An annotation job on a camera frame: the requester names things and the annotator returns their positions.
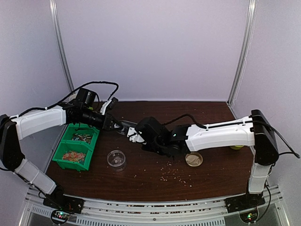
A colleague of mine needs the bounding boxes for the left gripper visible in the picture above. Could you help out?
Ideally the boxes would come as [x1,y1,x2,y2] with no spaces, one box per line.
[81,107,123,131]

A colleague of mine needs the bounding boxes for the metal scoop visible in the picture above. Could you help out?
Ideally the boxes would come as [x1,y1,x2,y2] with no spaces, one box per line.
[117,120,137,136]

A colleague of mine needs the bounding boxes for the green bin compartment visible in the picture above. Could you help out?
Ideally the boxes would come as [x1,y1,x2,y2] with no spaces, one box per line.
[61,123,100,149]

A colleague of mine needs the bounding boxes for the green bin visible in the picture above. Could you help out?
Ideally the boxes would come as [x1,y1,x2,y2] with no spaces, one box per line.
[52,141,94,172]

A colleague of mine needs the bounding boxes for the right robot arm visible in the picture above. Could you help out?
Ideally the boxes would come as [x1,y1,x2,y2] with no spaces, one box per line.
[125,110,279,208]

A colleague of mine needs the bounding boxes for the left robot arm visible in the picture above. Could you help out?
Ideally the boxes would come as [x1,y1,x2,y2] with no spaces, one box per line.
[0,103,124,209]

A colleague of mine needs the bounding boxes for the lollipop candies pile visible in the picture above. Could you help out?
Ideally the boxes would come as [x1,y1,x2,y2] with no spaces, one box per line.
[71,133,93,144]

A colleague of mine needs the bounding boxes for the star candies pile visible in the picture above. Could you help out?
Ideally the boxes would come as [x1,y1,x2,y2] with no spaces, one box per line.
[62,151,86,164]

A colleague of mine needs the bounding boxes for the clear plastic jar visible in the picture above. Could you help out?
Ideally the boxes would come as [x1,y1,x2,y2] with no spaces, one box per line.
[107,150,127,172]

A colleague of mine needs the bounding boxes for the gold jar lid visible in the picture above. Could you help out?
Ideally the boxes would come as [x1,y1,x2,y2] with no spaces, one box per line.
[185,152,203,167]

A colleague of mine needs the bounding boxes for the green bowl right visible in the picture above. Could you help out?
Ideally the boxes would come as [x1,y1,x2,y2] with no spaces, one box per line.
[230,145,244,150]

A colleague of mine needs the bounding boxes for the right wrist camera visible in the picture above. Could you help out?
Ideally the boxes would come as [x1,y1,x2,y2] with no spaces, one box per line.
[135,117,164,143]

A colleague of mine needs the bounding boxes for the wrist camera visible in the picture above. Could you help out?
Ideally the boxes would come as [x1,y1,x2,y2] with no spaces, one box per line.
[75,88,96,107]
[135,117,164,143]

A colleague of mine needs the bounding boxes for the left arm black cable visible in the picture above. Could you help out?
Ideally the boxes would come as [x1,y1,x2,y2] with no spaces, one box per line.
[16,81,119,116]

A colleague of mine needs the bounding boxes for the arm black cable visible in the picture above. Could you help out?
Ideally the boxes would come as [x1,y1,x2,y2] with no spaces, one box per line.
[16,81,119,116]
[164,113,301,219]

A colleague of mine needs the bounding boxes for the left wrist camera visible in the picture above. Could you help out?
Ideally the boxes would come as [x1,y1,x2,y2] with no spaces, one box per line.
[75,88,96,107]

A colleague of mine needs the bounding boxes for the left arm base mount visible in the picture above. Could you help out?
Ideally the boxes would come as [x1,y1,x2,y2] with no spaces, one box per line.
[43,195,84,214]

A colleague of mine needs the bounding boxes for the aluminium front rail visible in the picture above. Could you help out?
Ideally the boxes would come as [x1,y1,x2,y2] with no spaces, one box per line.
[23,186,285,226]

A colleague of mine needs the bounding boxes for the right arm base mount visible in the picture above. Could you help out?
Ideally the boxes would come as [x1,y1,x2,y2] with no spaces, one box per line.
[224,194,265,213]

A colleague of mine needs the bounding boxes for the left aluminium corner post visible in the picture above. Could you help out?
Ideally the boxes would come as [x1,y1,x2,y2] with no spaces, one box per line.
[49,0,74,91]

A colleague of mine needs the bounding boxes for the aluminium corner post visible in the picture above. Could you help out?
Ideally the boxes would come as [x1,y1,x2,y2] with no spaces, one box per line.
[228,0,257,106]
[49,0,74,91]

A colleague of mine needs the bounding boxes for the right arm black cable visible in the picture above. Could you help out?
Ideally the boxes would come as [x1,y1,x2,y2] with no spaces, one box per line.
[164,113,301,219]

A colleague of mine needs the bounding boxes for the right aluminium corner post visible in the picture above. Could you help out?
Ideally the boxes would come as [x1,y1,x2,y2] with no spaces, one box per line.
[228,0,257,106]

